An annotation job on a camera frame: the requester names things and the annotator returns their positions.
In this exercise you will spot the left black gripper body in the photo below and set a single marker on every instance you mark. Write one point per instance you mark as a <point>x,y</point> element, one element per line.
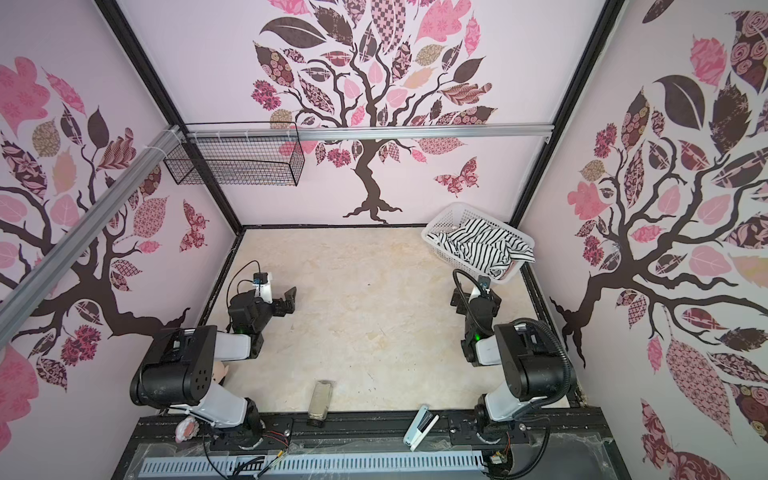
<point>276,304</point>

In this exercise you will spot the silver aluminium rail back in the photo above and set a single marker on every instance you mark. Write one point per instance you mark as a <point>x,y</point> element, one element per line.
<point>538,130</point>

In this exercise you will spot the white slotted cable duct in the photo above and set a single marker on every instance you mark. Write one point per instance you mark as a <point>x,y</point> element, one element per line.
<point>335,465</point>

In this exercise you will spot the white green handheld device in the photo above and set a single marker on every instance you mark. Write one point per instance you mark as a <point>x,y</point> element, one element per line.
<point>423,422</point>

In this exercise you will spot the silver aluminium rail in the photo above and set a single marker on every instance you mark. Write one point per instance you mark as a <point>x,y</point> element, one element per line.
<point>538,130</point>
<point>19,305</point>

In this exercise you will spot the black white striped tank top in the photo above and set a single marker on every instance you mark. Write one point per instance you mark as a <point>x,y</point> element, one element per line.
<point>485,248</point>

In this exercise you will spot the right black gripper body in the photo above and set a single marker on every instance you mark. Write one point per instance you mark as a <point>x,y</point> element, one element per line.
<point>459,300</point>

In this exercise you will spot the silver aluminium rail left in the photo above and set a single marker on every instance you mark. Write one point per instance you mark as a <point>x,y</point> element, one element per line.
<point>19,305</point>

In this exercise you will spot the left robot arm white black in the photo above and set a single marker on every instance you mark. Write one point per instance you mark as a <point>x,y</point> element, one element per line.
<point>177,372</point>

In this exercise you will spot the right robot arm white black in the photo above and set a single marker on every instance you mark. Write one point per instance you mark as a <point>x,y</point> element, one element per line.
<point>537,370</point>

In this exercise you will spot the white plastic laundry basket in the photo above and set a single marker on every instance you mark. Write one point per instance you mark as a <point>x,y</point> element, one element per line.
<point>453,217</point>

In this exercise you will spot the small pink round object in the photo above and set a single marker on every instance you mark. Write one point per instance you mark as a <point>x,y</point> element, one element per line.
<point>186,430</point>

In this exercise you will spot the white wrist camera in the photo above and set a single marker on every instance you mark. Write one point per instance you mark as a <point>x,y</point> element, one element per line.
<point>262,288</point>
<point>481,287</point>

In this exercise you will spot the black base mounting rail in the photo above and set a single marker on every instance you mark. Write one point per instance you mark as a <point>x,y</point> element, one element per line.
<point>459,427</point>

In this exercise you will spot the cartoon face plush toy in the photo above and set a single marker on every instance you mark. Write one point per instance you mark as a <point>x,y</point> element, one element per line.
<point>220,371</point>

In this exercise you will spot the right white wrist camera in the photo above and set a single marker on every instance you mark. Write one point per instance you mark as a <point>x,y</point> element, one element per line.
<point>481,287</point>

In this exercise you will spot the black wire mesh basket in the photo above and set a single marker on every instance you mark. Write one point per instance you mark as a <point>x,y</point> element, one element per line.
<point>258,153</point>

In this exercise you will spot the small tan rectangular device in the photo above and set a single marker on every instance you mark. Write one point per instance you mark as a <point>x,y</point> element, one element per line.
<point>319,403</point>

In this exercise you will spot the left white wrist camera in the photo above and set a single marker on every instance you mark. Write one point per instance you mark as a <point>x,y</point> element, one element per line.
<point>262,288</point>

